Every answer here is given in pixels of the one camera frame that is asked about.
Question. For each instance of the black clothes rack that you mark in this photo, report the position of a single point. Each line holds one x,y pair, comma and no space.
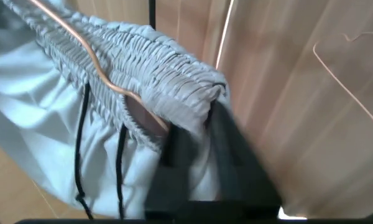
152,12

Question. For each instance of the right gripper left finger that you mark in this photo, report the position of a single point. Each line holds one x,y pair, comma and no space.
171,186

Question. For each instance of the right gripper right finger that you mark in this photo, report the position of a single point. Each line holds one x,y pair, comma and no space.
245,180

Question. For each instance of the pale grey shorts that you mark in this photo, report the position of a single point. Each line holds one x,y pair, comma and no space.
34,109

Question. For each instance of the pink clothes hanger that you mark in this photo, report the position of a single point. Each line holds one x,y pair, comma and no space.
345,86
124,92

